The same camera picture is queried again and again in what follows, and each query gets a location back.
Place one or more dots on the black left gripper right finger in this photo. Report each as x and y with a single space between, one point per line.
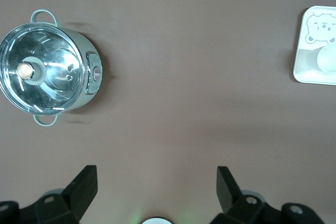
231 197

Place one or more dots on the white bear print tray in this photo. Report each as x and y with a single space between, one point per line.
309 32

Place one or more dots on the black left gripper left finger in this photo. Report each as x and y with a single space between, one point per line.
78 195

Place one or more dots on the white plastic cup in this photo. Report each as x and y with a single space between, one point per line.
328 58

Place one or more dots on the pale green electric cooking pot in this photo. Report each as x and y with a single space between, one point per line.
78 40

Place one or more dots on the glass pot lid with knob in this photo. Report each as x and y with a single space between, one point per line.
52 51

